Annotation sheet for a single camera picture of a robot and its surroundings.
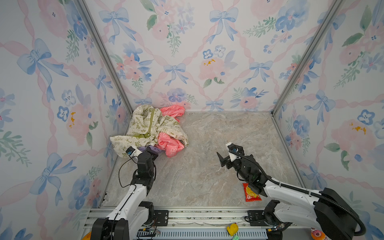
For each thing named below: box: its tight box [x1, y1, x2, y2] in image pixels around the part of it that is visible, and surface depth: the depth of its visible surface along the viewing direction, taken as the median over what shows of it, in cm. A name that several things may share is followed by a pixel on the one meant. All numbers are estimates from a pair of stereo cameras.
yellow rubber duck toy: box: [226, 223, 239, 237], surface depth 71 cm
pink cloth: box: [155, 104, 186, 158], surface depth 92 cm
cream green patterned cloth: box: [110, 104, 189, 158], surface depth 98 cm
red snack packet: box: [242, 183, 262, 202], surface depth 81 cm
